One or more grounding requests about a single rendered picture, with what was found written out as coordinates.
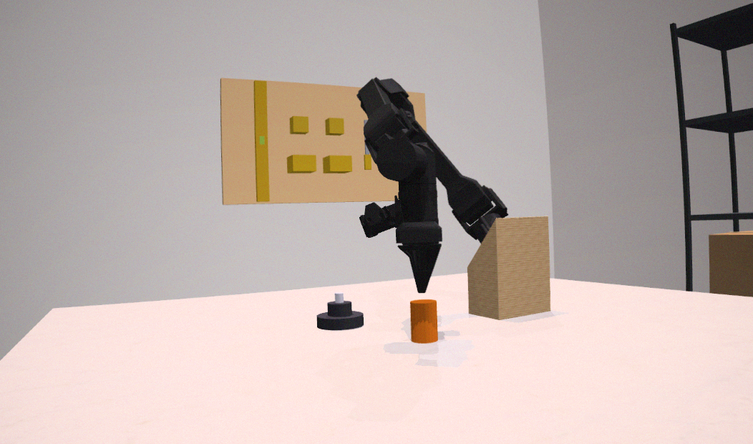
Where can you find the orange knob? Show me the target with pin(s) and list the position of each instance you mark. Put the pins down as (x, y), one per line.
(424, 321)

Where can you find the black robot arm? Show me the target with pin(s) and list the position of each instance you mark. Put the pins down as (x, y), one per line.
(404, 152)

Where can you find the grey round pedestal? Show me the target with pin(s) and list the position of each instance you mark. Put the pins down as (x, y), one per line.
(340, 315)

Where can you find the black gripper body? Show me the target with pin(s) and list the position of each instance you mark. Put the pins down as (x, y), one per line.
(420, 214)

